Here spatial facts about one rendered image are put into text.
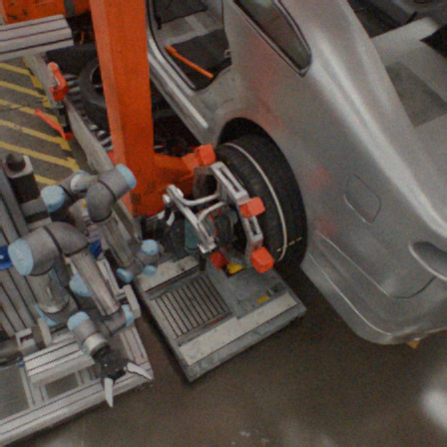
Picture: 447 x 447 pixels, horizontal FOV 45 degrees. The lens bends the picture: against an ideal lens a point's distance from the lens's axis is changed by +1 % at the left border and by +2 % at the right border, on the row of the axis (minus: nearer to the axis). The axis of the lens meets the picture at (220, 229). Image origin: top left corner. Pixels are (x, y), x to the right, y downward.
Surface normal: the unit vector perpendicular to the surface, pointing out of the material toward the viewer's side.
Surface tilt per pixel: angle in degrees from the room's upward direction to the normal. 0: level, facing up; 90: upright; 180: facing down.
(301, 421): 0
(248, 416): 0
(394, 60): 6
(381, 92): 21
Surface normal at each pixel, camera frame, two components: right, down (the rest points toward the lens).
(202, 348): 0.06, -0.58
